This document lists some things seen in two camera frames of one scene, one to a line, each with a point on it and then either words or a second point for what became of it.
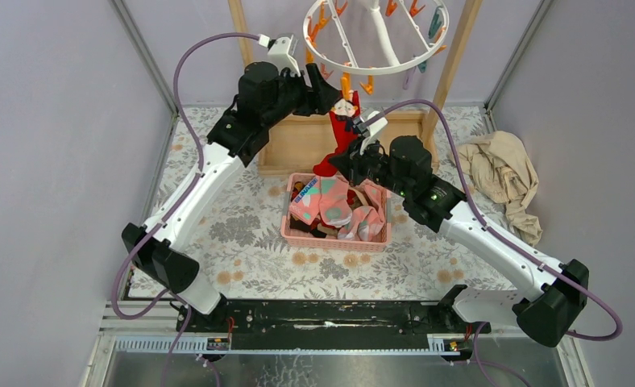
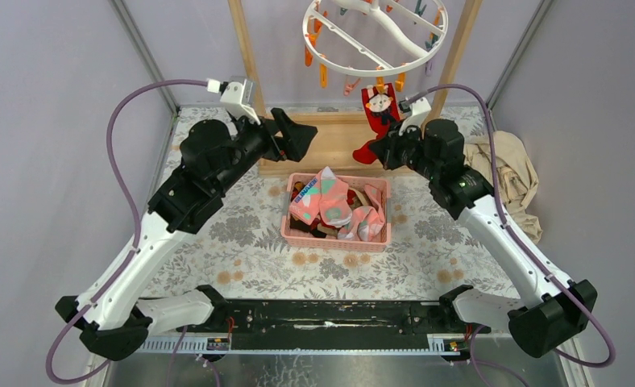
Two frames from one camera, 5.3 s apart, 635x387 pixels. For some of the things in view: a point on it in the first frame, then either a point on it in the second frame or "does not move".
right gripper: [350, 162] to [388, 146]
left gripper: [313, 97] to [290, 144]
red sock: [350, 195] does not move
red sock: [342, 114] to [383, 111]
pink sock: [326, 194] does not move
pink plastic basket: [324, 243] does not move
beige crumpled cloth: [500, 167] does not move
